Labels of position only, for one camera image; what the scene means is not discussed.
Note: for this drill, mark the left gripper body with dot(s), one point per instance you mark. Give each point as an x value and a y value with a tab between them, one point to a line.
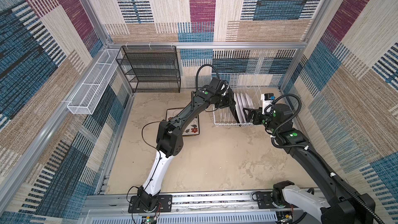
225	101

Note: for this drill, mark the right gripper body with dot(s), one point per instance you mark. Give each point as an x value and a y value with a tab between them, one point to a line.
253	115

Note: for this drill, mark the white round plate one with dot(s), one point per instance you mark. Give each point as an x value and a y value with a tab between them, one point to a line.
238	109

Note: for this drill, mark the white round plate two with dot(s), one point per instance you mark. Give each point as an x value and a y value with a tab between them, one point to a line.
243	102

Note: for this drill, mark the floral square plate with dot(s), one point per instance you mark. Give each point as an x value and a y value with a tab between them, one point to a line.
193	127

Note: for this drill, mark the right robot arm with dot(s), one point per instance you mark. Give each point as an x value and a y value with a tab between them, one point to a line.
342	203

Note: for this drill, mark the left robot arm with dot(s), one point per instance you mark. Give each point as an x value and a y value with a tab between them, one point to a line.
170	136

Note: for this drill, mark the white round plate three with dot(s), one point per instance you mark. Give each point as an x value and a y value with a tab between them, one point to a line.
249	101

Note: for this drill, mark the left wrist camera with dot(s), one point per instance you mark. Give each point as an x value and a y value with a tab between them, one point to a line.
224	87

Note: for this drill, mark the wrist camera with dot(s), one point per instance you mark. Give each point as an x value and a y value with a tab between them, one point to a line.
224	87
267	103

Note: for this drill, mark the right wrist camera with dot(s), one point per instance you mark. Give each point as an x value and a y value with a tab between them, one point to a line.
267	103

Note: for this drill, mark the white wire dish rack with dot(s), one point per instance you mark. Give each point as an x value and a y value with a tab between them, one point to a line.
247	92

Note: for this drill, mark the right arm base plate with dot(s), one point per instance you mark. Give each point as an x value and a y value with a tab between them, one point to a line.
264	200

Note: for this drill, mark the black wire shelf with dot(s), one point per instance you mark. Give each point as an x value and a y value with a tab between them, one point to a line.
150	68

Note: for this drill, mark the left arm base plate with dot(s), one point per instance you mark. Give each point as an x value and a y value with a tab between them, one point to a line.
159	203

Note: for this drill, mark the white mesh wall basket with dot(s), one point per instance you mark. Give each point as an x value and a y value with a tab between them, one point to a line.
89	93

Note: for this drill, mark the aluminium mounting rail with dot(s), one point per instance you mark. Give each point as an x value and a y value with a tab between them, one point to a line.
212	207

